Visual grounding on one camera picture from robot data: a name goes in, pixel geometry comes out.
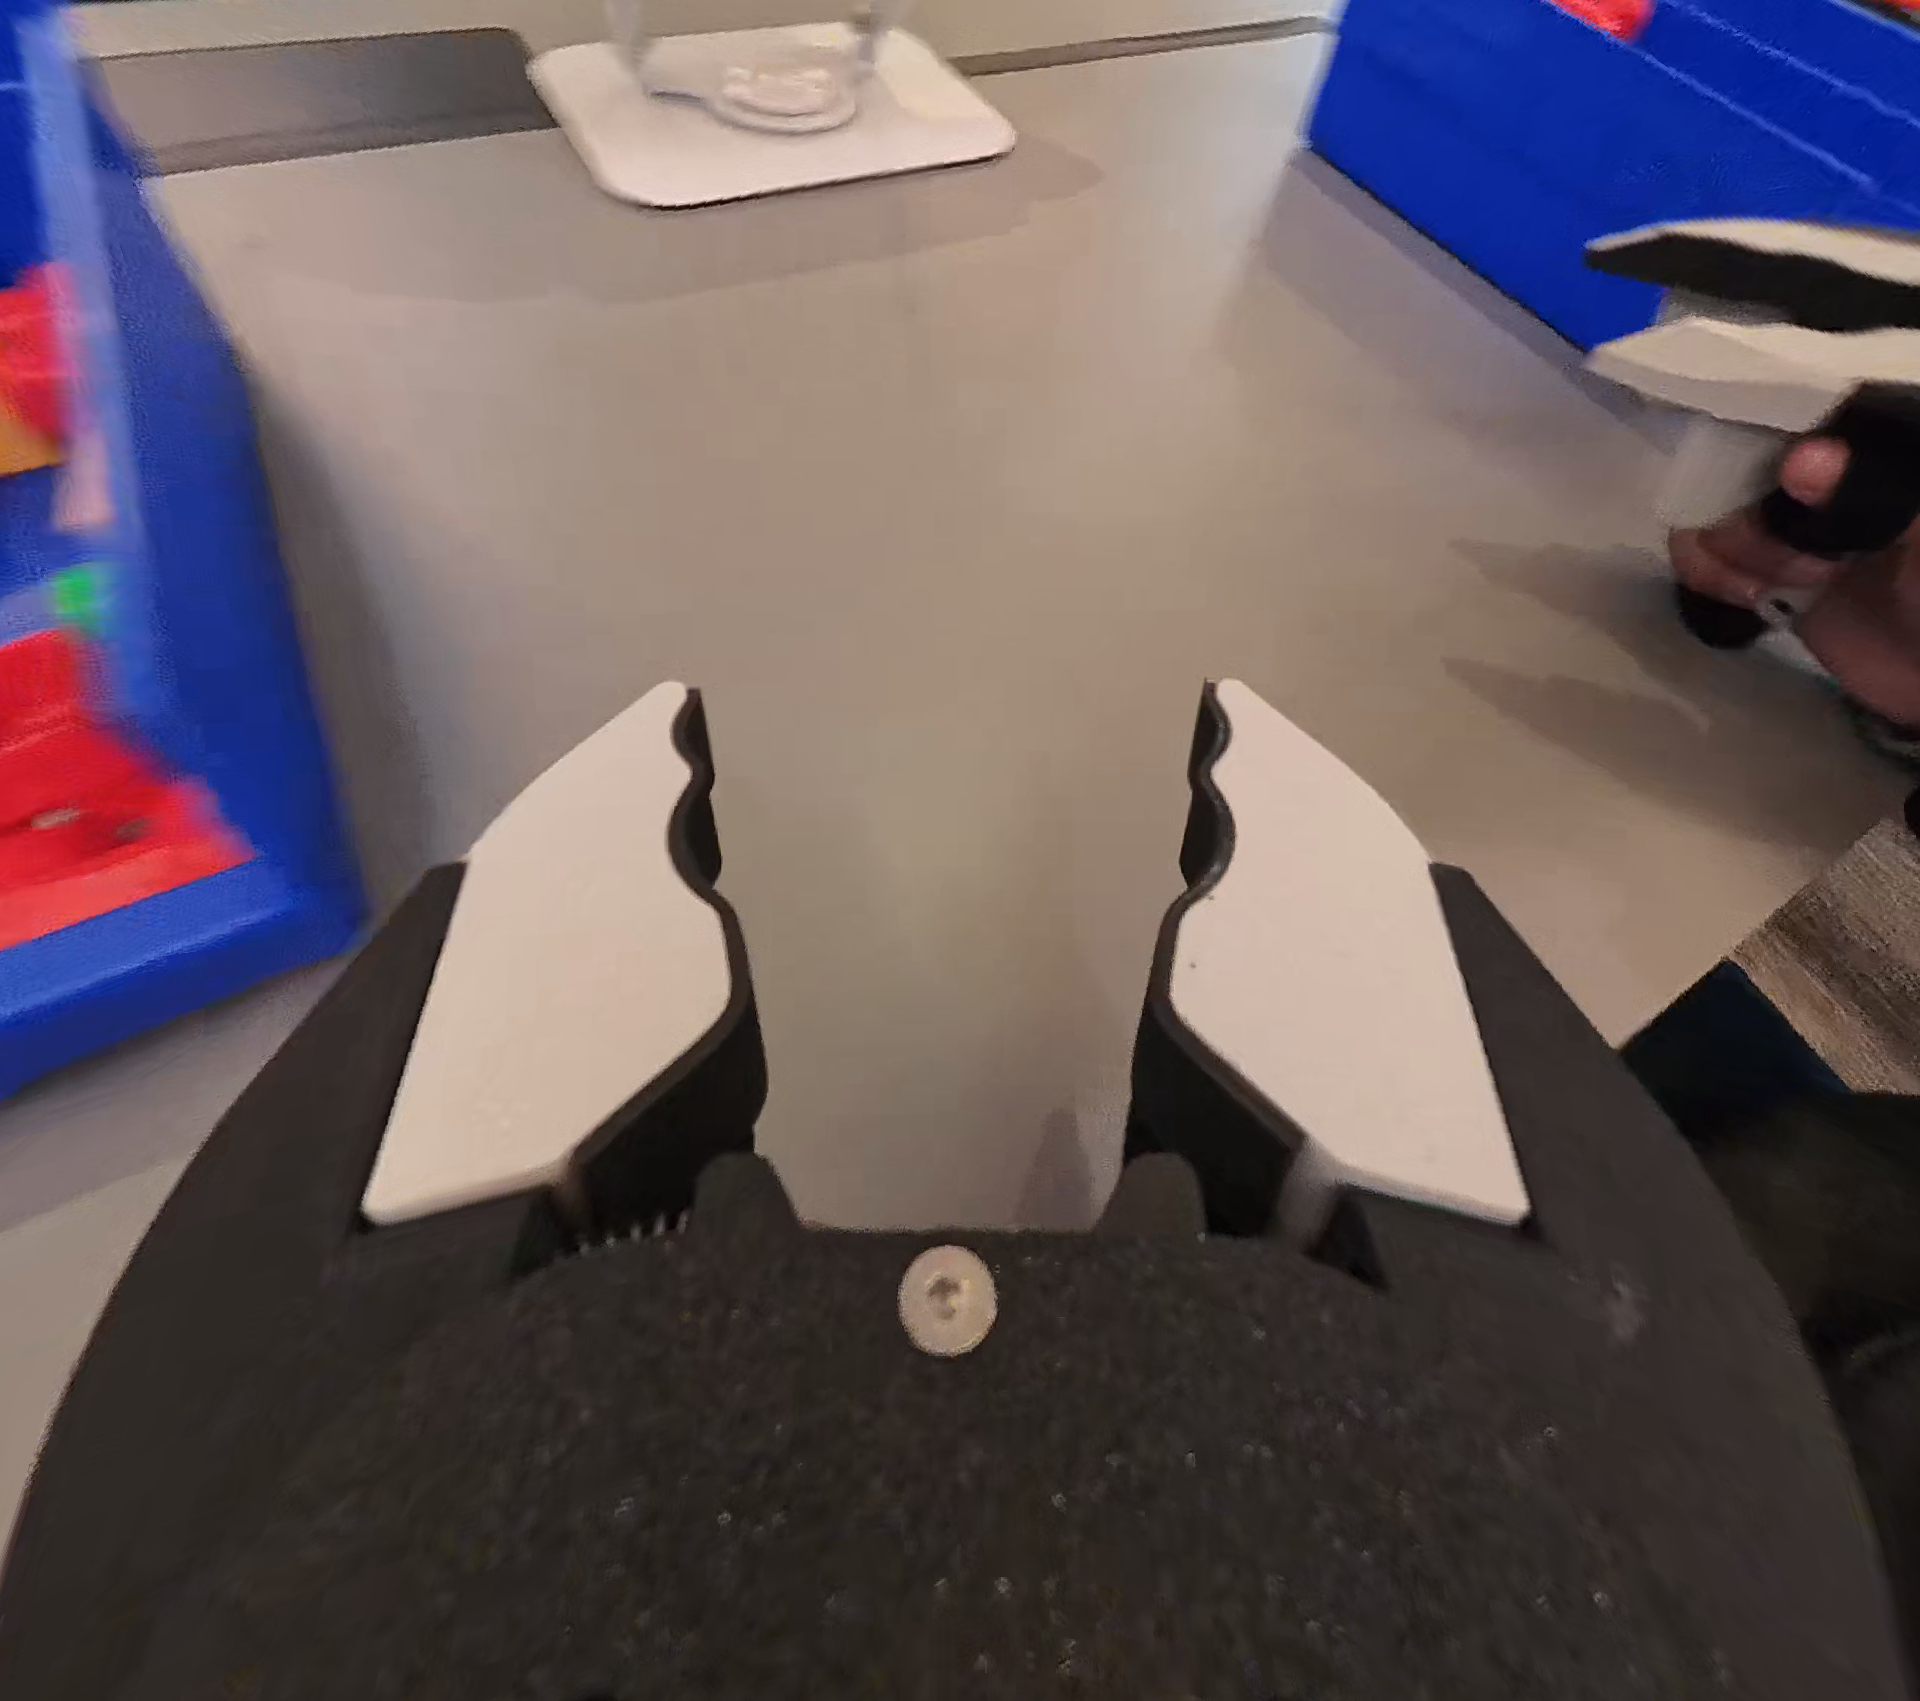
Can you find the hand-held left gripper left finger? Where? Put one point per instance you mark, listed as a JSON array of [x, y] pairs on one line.
[[555, 981]]

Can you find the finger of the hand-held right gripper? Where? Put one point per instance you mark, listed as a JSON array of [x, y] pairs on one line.
[[1754, 375], [1831, 239]]

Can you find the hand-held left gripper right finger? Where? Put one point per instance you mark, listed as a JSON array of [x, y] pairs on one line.
[[1335, 997]]

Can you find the blue plastic bin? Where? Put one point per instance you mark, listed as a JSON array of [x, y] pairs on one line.
[[1471, 127], [224, 680]]

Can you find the grey desk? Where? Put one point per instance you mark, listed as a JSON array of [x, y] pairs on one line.
[[900, 456]]

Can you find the person's right hand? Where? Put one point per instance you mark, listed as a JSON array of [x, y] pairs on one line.
[[1874, 636]]

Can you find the red toy block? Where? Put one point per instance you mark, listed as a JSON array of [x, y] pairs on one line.
[[33, 358], [104, 800]]

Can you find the person's dark trousers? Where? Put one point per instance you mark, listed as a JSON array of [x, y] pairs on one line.
[[1801, 1204]]

